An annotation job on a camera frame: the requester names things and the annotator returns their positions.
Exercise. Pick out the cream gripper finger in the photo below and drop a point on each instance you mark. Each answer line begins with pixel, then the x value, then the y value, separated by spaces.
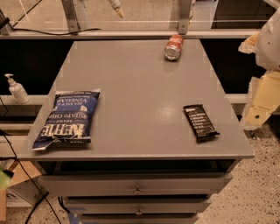
pixel 263 100
pixel 248 46

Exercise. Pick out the red coke can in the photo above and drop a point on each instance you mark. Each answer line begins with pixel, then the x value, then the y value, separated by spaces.
pixel 173 47

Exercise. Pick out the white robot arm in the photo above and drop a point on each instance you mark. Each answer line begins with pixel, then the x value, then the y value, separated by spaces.
pixel 267 53

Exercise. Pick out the blue kettle chip bag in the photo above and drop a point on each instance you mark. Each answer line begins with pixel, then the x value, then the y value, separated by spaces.
pixel 70 119

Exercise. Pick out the black snack bar wrapper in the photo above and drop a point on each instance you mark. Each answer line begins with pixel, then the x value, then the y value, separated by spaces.
pixel 199 121

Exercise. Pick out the grey drawer cabinet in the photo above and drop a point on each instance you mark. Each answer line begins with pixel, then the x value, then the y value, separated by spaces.
pixel 139 126

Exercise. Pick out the top grey drawer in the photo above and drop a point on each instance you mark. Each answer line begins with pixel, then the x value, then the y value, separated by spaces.
pixel 135 184

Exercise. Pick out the grey drawer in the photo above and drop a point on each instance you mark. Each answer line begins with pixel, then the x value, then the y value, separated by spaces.
pixel 135 184
pixel 137 206
pixel 140 219

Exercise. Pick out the bottom grey drawer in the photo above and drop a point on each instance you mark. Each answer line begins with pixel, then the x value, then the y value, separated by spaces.
pixel 140 219

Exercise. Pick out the middle grey drawer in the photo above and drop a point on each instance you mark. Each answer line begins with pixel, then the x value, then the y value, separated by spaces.
pixel 137 206

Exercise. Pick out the white pump soap bottle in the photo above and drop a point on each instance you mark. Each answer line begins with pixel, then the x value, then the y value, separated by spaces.
pixel 17 90

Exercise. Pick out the cardboard box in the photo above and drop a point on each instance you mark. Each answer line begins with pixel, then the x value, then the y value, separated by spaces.
pixel 21 191

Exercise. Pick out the green object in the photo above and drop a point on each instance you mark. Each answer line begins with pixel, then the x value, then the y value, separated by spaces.
pixel 5 180

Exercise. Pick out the right metal bracket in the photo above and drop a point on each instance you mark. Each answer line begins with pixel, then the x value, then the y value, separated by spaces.
pixel 185 7

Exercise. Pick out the metal bracket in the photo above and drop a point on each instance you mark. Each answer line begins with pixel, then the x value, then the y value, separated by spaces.
pixel 185 7
pixel 70 13

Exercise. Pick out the left metal bracket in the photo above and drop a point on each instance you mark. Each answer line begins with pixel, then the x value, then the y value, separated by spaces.
pixel 70 13

